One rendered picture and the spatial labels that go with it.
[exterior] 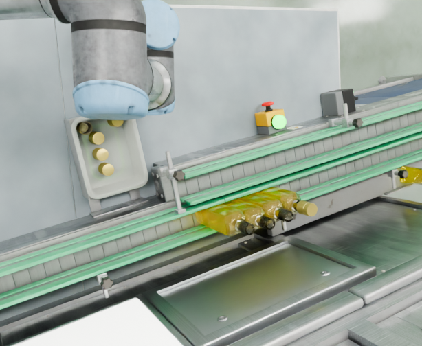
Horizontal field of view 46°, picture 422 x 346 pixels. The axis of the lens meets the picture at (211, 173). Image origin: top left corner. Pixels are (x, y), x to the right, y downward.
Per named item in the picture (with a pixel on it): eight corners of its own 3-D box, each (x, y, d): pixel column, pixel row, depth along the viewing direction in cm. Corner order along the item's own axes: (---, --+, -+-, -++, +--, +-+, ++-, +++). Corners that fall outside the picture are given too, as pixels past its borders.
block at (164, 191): (154, 199, 143) (163, 203, 137) (148, 167, 141) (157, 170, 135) (166, 195, 145) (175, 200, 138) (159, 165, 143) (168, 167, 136)
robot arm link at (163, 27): (163, 7, 126) (183, -3, 114) (164, 61, 128) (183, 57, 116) (117, 3, 121) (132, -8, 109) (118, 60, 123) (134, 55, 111)
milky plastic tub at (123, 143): (82, 197, 140) (90, 202, 132) (62, 119, 135) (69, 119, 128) (140, 180, 147) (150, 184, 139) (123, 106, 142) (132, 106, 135)
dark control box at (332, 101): (322, 116, 175) (338, 116, 167) (319, 93, 173) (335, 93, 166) (340, 111, 178) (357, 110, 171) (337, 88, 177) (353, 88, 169)
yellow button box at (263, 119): (257, 134, 164) (269, 134, 157) (253, 111, 162) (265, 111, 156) (274, 129, 167) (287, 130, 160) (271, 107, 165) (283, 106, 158)
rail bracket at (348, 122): (326, 128, 160) (355, 128, 149) (323, 105, 159) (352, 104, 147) (335, 125, 162) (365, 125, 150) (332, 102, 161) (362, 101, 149)
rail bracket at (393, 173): (372, 187, 172) (403, 192, 160) (370, 167, 171) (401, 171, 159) (381, 183, 174) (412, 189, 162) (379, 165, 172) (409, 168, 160)
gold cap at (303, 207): (295, 213, 128) (305, 215, 124) (297, 199, 128) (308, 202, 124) (306, 214, 130) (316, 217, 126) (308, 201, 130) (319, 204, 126)
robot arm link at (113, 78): (176, 55, 126) (140, 18, 72) (177, 114, 128) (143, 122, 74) (129, 55, 126) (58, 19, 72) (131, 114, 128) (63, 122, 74)
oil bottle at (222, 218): (196, 223, 143) (232, 239, 124) (192, 204, 141) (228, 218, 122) (214, 217, 145) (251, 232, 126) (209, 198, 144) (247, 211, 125)
